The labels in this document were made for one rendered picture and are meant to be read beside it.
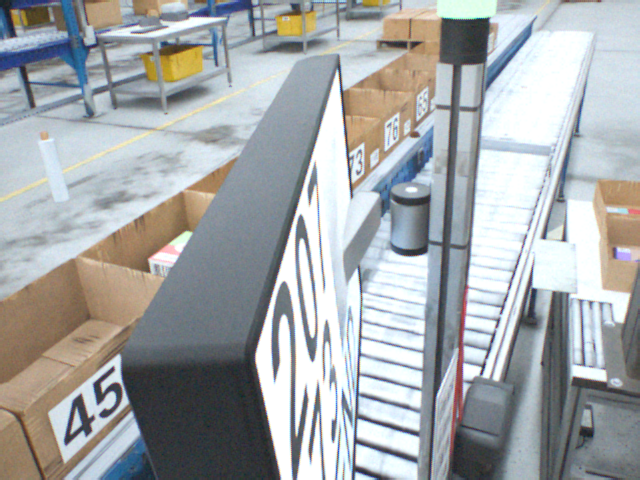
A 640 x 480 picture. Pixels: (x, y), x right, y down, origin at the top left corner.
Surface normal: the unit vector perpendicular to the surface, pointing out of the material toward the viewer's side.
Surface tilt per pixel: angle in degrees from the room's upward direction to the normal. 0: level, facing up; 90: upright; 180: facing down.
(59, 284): 90
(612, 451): 0
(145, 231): 90
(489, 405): 8
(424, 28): 90
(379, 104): 89
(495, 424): 8
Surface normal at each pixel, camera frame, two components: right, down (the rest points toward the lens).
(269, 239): -0.11, -0.88
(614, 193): -0.26, 0.45
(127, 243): 0.91, 0.15
